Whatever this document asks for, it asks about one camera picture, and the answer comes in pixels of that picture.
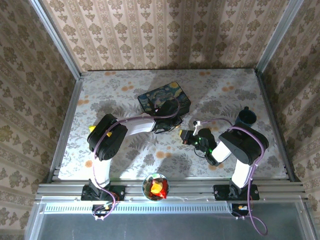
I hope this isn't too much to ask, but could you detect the starry night painted box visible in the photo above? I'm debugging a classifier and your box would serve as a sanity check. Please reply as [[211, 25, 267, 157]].
[[137, 81, 192, 119]]

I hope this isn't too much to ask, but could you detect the aluminium frame post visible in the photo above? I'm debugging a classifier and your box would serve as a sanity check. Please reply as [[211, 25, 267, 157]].
[[254, 0, 306, 76], [28, 0, 83, 80]]

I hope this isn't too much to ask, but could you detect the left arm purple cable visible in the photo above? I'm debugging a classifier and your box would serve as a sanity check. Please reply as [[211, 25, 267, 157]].
[[92, 96, 182, 222]]

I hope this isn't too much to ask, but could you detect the black cable connector box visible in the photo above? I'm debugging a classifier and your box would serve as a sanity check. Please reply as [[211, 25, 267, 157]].
[[230, 203, 254, 218], [91, 203, 114, 219]]

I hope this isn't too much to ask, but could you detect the white slotted cable duct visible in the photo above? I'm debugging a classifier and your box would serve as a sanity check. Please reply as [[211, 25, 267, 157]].
[[43, 202, 234, 215]]

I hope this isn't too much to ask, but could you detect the grey metal panel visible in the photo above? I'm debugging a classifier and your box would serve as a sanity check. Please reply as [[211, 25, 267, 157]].
[[24, 196, 316, 240]]

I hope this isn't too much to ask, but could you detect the dark blue mug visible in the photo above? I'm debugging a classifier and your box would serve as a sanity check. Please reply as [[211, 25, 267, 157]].
[[235, 106, 258, 129]]

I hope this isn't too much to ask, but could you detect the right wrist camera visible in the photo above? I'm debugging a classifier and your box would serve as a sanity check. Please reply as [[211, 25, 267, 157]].
[[193, 120, 203, 137]]

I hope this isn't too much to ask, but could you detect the round bowl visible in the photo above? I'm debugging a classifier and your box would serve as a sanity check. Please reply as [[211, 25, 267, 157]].
[[141, 172, 170, 202]]

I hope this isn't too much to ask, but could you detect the aluminium table edge rail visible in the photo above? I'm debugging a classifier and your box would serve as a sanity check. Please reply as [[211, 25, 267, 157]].
[[46, 72, 85, 184], [254, 69, 301, 183]]

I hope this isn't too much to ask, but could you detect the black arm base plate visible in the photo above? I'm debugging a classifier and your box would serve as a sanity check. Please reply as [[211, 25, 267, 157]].
[[81, 184, 126, 202], [213, 184, 260, 202]]

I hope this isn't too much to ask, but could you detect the red yellow snack wrapper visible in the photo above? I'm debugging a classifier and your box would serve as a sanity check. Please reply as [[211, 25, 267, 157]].
[[149, 177, 168, 200]]

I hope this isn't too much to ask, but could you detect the long aluminium extrusion rail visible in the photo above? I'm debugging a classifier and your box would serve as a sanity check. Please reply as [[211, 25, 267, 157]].
[[34, 178, 310, 201]]

